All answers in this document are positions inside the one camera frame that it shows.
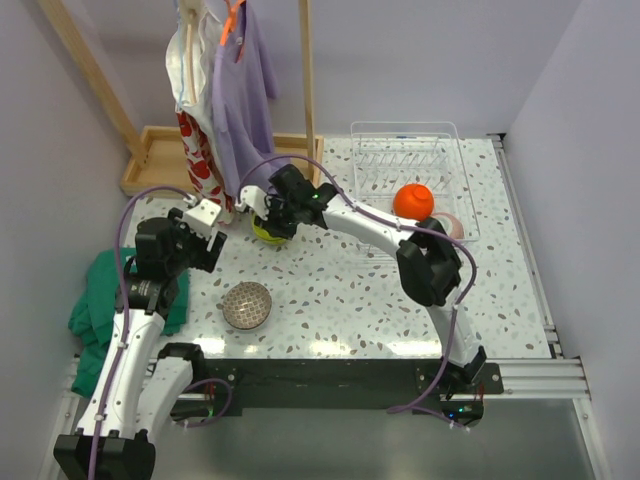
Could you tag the lilac purple shirt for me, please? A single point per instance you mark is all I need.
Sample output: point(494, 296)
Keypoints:
point(242, 122)

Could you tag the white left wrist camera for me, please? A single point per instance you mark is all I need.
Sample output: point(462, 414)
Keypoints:
point(201, 213)

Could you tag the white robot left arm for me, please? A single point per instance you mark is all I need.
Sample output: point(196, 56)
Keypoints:
point(115, 437)

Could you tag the red floral white garment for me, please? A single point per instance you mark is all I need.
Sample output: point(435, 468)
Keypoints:
point(196, 119)

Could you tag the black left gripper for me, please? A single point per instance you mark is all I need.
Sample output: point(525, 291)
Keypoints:
point(211, 248)

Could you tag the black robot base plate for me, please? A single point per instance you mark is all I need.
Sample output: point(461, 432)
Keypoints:
point(190, 386)

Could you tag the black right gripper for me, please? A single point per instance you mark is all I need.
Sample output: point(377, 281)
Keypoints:
point(270, 225)

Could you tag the white wire dish rack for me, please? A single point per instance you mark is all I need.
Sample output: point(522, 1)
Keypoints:
point(414, 170)

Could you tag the wooden clothes hanger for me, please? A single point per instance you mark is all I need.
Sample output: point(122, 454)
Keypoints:
point(189, 13)

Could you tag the lime green bowl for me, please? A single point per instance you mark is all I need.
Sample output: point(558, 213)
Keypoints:
point(263, 234)

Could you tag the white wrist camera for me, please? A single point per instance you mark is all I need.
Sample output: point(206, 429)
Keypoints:
point(252, 198)
point(201, 213)

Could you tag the orange clothes hanger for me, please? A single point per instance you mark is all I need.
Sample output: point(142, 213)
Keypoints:
point(233, 37)

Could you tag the aluminium rail frame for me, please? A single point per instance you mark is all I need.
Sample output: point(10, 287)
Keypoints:
point(395, 280)

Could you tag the brown patterned ceramic bowl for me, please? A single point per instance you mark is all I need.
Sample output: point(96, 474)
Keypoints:
point(247, 305)

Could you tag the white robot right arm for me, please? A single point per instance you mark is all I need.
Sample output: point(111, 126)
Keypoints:
point(428, 260)

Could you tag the green sweatshirt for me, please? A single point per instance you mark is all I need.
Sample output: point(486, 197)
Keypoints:
point(91, 320)

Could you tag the pink white ceramic bowl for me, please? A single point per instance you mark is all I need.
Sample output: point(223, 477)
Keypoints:
point(451, 225)

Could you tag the wooden clothes rack stand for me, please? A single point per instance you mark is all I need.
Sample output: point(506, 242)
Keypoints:
point(157, 155)

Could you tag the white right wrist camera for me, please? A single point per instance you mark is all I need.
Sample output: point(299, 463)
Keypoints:
point(252, 198)

